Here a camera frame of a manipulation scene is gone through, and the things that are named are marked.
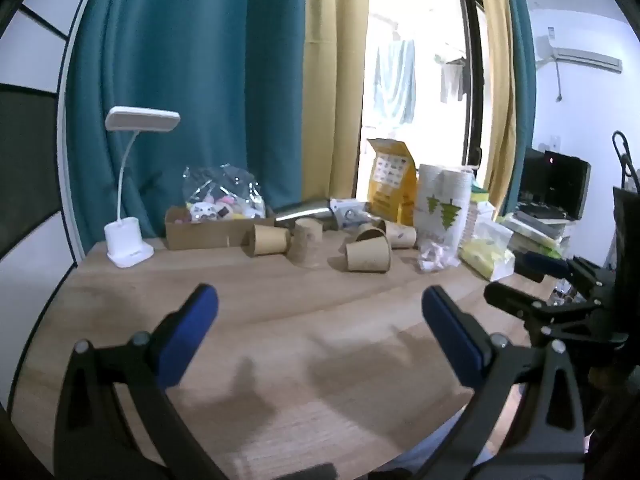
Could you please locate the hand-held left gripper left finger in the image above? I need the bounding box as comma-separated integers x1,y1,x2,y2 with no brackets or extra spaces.
52,283,241,480

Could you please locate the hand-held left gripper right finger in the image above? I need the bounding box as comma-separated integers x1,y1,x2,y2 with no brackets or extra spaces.
412,286,586,480

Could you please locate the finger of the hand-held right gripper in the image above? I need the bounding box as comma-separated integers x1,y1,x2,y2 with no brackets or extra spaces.
514,251,619,302
483,281,607,347

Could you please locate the brown paper cup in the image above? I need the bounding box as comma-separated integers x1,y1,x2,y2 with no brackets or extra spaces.
355,222,387,244
242,223,292,259
286,217,325,269
384,220,418,250
344,236,392,274

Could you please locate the stack of books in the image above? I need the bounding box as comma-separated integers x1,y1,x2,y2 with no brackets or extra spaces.
495,207,572,261

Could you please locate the yellow tissue pack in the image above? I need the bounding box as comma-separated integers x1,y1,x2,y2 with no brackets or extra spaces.
459,219,516,281

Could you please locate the black monitor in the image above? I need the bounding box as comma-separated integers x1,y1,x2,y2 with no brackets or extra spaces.
519,147,592,221

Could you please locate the cardboard box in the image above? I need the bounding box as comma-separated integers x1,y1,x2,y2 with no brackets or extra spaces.
164,204,276,251

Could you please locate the white desk lamp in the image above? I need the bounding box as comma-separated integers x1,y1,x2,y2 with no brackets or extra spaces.
104,106,181,269

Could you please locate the sleeve of tree-print cups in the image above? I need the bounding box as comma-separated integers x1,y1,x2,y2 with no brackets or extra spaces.
412,163,475,257

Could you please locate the clear bag of small toys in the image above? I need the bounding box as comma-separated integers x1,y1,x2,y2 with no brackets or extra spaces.
182,163,266,224

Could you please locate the white plastic packet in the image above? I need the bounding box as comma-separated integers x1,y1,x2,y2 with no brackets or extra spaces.
328,198,374,231

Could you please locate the yellow paper bag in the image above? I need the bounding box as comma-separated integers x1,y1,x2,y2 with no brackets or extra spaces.
366,138,418,226

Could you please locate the teal curtain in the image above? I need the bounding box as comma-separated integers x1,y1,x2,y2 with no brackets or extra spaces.
500,0,537,216
65,0,307,257

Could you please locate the yellow curtain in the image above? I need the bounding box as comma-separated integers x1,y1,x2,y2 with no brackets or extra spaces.
472,0,519,206
300,0,371,202

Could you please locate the hanging grey garment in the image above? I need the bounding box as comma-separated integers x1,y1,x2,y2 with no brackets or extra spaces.
439,57,474,104

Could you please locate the white air conditioner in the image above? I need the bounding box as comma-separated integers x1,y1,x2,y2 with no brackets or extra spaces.
534,35,624,74

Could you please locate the hanging light blue garment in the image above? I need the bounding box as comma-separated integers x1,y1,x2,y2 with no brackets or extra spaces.
372,37,417,126

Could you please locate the black cable loop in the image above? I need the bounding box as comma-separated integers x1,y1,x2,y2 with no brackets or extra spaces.
611,131,640,188

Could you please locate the black window frame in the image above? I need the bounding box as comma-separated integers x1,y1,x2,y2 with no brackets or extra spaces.
425,0,489,169

